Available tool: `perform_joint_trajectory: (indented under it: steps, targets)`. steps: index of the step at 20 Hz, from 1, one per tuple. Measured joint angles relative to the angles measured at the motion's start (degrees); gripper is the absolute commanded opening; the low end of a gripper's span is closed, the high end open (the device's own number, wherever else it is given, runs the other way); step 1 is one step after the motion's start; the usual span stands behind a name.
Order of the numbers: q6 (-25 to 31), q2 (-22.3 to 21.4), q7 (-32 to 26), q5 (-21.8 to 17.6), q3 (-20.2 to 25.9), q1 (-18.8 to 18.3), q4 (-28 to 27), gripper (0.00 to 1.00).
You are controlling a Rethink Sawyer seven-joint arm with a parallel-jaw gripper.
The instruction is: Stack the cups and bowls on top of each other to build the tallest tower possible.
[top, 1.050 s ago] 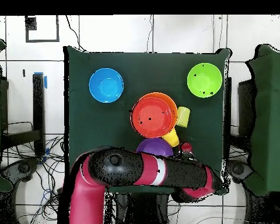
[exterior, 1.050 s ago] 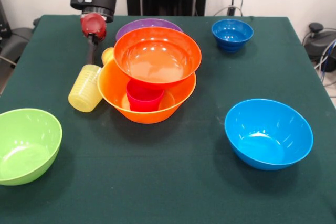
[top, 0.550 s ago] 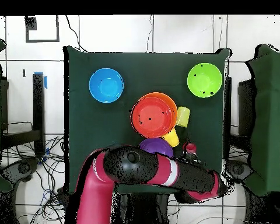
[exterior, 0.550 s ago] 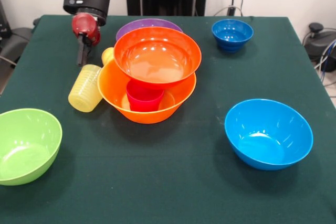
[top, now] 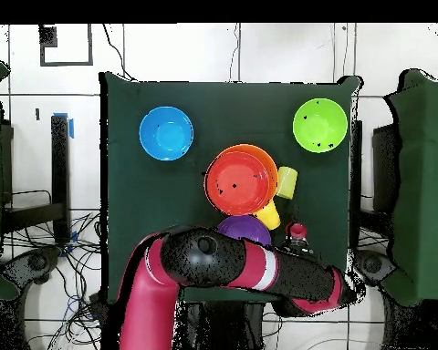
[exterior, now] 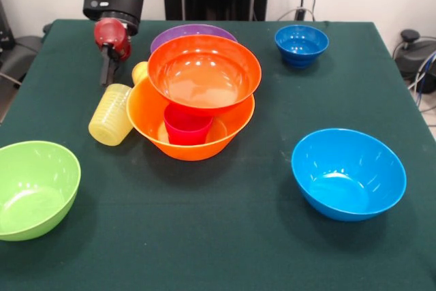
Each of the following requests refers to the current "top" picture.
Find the pale yellow ribbed cup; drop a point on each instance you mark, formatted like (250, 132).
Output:
(287, 182)

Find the red plastic bowl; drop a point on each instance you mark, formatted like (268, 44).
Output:
(237, 182)

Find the large orange plastic bowl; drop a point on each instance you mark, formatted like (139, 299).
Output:
(268, 156)

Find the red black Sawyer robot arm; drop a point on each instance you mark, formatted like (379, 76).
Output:
(204, 259)

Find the yellow plastic cup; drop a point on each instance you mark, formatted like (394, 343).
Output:
(270, 217)

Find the purple plastic bowl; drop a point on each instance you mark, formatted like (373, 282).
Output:
(244, 228)

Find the green plastic bowl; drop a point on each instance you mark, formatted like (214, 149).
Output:
(320, 125)

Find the dark green table cloth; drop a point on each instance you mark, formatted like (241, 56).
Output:
(149, 200)

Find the light blue plastic bowl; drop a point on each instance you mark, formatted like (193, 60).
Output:
(166, 133)

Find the black metal stand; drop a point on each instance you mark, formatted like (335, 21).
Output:
(60, 175)

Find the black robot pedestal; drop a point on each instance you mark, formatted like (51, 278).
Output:
(219, 328)

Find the black square floor frame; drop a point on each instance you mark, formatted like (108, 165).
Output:
(42, 54)

